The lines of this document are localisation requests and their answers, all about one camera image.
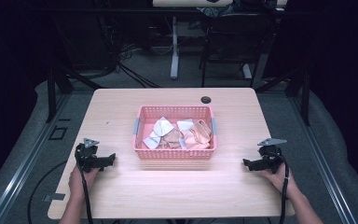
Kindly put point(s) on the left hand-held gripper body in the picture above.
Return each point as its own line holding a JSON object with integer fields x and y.
{"x": 87, "y": 155}

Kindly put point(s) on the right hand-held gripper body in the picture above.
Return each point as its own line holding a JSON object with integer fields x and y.
{"x": 268, "y": 155}

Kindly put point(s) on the person's left hand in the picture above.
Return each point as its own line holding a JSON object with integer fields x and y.
{"x": 80, "y": 180}

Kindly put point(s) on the person's right hand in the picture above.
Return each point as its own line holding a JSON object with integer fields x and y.
{"x": 278, "y": 180}

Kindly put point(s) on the black tape square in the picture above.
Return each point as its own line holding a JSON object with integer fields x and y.
{"x": 51, "y": 133}

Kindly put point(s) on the white sock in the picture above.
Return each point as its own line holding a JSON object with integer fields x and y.
{"x": 163, "y": 126}
{"x": 151, "y": 141}
{"x": 185, "y": 124}

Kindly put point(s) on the grey tape strip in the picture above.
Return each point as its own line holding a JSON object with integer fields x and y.
{"x": 56, "y": 197}

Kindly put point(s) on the peach sock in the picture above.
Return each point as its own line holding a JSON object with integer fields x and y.
{"x": 197, "y": 135}

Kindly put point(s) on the tan sock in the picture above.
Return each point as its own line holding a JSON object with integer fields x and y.
{"x": 171, "y": 140}

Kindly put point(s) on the pink plastic basket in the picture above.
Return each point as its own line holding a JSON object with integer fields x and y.
{"x": 174, "y": 154}

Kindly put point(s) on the black metal stand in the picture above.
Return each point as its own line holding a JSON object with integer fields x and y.
{"x": 304, "y": 93}
{"x": 51, "y": 90}

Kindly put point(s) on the white desk foot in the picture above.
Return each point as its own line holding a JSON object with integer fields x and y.
{"x": 247, "y": 71}

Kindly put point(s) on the white desk leg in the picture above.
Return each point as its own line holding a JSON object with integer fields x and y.
{"x": 174, "y": 46}

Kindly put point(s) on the black chair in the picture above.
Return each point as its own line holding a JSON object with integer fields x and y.
{"x": 236, "y": 31}

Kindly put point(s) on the metal floor rail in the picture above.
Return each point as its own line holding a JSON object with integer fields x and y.
{"x": 21, "y": 165}
{"x": 323, "y": 161}

